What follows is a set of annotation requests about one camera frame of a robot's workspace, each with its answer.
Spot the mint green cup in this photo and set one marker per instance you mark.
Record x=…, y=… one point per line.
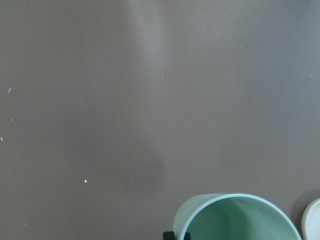
x=232, y=216

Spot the cream plastic tray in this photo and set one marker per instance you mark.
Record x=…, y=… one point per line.
x=310, y=223

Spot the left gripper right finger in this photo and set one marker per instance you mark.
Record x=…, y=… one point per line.
x=187, y=236

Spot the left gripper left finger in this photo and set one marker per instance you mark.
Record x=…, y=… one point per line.
x=168, y=235

